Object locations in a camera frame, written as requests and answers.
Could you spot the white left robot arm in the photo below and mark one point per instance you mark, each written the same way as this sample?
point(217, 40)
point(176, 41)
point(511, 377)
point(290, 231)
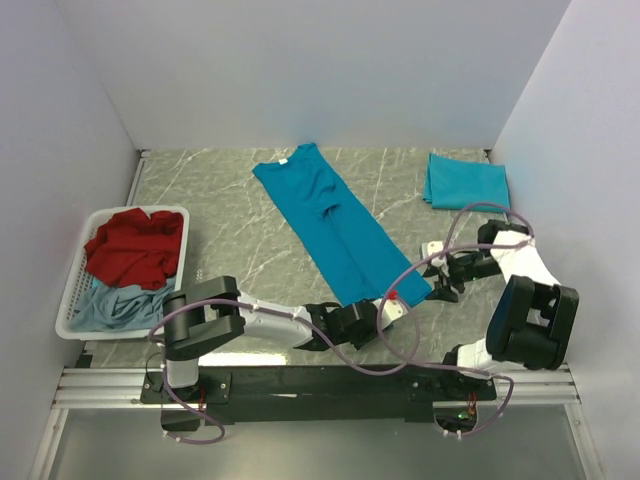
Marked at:
point(200, 319)

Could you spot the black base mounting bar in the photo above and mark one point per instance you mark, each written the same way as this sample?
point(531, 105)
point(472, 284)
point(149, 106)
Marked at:
point(335, 392)

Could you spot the light blue t shirt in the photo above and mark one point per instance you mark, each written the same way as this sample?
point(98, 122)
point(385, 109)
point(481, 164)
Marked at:
point(108, 309)

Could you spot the folded teal t shirt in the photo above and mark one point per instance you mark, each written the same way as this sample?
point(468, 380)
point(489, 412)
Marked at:
point(453, 184)

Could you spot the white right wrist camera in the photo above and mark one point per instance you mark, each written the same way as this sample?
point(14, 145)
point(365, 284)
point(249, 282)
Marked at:
point(440, 262)

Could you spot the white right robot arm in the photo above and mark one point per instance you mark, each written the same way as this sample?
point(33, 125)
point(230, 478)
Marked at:
point(532, 322)

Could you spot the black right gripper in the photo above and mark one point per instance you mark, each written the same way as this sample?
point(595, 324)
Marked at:
point(443, 292)

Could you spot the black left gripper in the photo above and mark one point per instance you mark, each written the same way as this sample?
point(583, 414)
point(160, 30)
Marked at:
point(358, 343)

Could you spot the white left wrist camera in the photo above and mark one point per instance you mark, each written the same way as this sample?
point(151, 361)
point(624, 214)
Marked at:
point(391, 310)

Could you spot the red t shirt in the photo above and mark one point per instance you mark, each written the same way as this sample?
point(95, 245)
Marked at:
point(136, 248)

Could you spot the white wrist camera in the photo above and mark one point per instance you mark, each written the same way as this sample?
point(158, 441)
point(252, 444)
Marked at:
point(391, 310)
point(440, 262)

